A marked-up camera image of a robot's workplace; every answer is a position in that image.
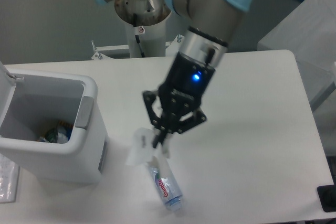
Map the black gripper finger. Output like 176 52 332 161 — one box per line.
142 90 168 148
170 108 207 134

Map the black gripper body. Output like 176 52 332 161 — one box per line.
158 52 215 124

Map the white plastic wrapper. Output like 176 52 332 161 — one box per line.
125 127 171 169

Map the clear plastic water bottle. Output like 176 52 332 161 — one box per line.
147 157 183 211

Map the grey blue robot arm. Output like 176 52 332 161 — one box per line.
95 0 253 147

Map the trash pile inside can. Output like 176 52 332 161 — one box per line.
36 121 74 144

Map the white trash can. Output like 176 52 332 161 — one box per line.
1 66 108 184

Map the grey cabinet at right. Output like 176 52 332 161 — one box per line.
257 0 335 156

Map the black device at edge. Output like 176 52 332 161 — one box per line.
317 185 335 212

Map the paper sheet in sleeve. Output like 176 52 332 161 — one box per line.
1 154 20 204

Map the black cable on pedestal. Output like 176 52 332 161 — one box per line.
132 13 146 58

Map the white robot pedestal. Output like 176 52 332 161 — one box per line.
114 0 171 58

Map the white pedestal base bracket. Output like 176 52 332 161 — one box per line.
90 34 187 61

